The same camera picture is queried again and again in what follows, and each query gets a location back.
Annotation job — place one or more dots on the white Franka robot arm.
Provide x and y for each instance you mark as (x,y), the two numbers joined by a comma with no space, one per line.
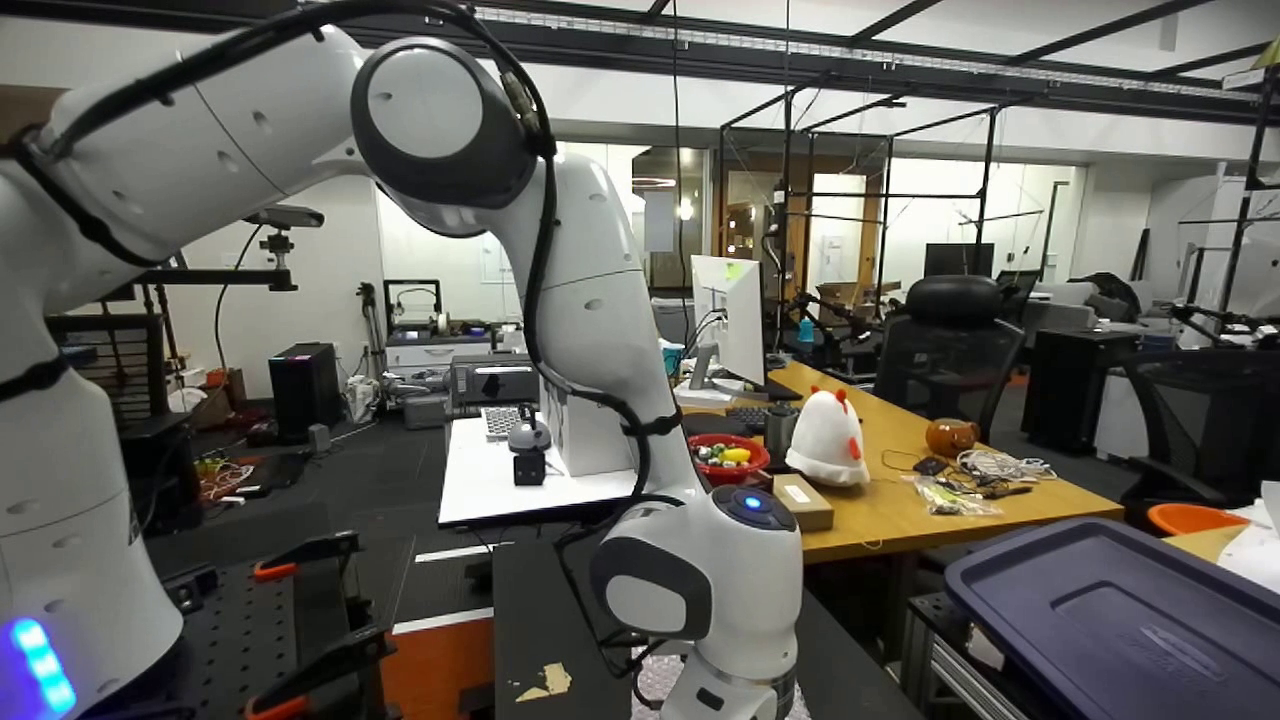
(200,145)

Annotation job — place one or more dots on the white equipment cabinet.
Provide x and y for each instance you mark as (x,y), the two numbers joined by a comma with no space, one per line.
(729,322)

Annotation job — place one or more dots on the red bowl with items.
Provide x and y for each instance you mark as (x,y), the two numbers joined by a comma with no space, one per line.
(729,458)

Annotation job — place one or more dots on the grey machine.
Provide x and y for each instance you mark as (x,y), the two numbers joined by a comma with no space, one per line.
(493,383)

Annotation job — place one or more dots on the black joystick controller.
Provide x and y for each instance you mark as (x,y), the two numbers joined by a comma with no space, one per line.
(530,463)

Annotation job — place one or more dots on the white plastic bag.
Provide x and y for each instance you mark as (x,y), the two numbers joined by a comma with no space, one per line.
(825,442)

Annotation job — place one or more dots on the white table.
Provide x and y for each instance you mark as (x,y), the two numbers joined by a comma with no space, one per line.
(480,487)

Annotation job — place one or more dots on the small tan box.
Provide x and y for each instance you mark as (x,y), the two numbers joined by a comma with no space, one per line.
(801,500)

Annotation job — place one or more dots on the wooden desk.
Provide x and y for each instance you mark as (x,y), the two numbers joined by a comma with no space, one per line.
(907,513)

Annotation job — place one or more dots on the black office chair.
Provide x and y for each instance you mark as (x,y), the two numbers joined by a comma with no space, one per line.
(949,346)

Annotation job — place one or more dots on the orange ball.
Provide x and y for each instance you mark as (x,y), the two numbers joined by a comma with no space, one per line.
(953,438)

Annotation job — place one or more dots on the black computer tower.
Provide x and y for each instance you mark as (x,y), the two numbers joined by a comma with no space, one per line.
(307,387)

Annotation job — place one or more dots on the clutter of small parts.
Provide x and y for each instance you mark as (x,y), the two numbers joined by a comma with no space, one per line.
(981,479)

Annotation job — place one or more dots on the black bin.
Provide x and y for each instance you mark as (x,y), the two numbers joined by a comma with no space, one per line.
(1073,387)

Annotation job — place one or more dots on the dark blue bin lid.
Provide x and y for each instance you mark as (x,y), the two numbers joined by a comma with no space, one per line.
(1123,627)

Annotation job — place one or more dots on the orange bowl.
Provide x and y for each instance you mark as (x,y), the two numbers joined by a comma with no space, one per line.
(1195,516)

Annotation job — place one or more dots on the black camera on stand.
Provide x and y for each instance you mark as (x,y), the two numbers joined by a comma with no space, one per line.
(286,216)

